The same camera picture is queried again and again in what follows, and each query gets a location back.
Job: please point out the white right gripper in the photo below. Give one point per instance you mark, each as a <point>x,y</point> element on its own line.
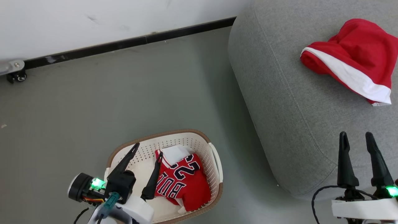
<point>363,208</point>

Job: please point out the white perforated laundry basket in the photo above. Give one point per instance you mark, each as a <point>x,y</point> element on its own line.
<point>192,141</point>

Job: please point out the red basketball jersey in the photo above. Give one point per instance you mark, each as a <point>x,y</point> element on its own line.
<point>186,189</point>

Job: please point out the red shorts with white band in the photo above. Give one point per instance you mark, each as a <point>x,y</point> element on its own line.
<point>357,46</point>

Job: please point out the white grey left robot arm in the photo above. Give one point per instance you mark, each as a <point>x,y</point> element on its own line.
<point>115,219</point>

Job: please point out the grey fabric sofa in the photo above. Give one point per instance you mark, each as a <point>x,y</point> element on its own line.
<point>295,109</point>

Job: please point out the grey metal partition frame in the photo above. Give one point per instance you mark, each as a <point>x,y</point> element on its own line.
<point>11,67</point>

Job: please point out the black baseboard strip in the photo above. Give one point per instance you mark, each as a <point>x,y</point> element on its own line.
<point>124,43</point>

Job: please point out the black caster wheel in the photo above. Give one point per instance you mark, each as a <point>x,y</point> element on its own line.
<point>18,76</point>

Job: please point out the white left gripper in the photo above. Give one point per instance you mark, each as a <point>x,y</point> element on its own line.
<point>140,211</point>

